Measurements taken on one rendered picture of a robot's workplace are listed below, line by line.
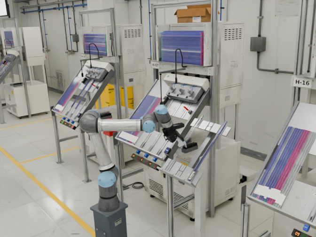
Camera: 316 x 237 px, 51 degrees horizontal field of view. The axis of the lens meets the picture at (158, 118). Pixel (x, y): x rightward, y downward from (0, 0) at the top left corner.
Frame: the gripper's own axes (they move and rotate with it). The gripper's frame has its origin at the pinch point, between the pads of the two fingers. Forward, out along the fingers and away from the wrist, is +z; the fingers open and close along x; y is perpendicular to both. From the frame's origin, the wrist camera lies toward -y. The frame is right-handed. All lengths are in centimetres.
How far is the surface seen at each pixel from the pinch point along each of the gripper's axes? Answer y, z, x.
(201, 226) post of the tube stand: 21, 62, 14
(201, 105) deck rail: -44.3, 1.4, -17.2
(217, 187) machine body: -29, 86, -17
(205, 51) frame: -67, -36, -16
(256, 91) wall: -175, 88, -69
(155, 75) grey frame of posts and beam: -61, -9, -88
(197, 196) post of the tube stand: 11.3, 38.6, 11.0
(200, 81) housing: -58, -12, -25
